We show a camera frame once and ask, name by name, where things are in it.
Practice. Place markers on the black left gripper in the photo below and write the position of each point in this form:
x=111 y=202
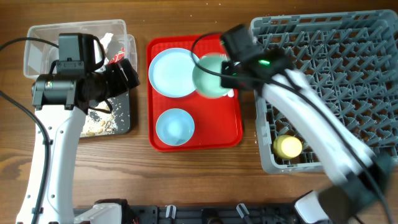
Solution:
x=121 y=84

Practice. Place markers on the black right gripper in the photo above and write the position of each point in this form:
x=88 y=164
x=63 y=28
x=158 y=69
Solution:
x=223 y=81

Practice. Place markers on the red snack wrapper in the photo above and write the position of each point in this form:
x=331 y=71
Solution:
x=119 y=56

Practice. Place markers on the mint green bowl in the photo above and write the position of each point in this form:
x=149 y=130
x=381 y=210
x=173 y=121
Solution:
x=206 y=84

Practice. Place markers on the light blue bowl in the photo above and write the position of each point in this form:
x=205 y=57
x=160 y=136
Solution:
x=175 y=127

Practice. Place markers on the yellow plastic cup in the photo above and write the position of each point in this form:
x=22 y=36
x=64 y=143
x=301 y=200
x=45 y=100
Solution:
x=287 y=147

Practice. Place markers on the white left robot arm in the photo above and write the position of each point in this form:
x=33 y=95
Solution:
x=61 y=103

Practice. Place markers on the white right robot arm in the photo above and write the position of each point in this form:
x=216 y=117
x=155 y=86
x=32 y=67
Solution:
x=359 y=176

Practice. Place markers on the black food waste tray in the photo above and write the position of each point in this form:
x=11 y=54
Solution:
x=123 y=120

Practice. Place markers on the clear plastic waste bin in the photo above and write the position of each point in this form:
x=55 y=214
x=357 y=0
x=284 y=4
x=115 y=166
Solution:
x=39 y=56

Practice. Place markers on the grey dishwasher rack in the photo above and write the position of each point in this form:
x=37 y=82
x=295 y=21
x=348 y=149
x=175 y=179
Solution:
x=350 y=60

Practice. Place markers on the white plastic spoon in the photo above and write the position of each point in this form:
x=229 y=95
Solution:
x=230 y=93

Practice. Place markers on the white crumpled napkin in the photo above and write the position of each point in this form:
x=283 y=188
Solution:
x=105 y=41

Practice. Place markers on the food scraps rice and nuts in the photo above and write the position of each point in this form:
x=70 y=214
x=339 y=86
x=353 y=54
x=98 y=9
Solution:
x=98 y=123

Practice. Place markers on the light blue plate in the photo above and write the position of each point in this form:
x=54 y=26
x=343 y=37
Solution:
x=170 y=72

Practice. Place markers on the red serving tray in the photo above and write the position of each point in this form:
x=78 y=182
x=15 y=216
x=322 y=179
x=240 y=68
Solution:
x=218 y=122

